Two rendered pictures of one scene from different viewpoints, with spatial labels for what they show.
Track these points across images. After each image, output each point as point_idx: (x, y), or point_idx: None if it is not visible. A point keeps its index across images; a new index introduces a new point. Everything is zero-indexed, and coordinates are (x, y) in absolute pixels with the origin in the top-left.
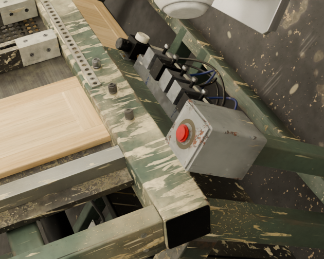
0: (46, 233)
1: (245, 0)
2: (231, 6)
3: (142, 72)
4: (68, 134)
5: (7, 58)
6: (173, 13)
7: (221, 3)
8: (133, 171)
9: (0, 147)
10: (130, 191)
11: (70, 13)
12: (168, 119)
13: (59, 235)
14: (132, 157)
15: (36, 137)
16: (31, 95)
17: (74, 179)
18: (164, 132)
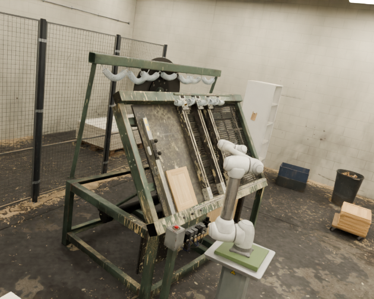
0: (151, 196)
1: (214, 250)
2: (214, 246)
3: (198, 223)
4: (179, 200)
5: (203, 184)
6: (209, 226)
7: (215, 244)
8: (167, 216)
9: (176, 181)
10: None
11: (219, 204)
12: None
13: None
14: (171, 216)
15: (178, 191)
16: (192, 190)
17: (166, 200)
18: None
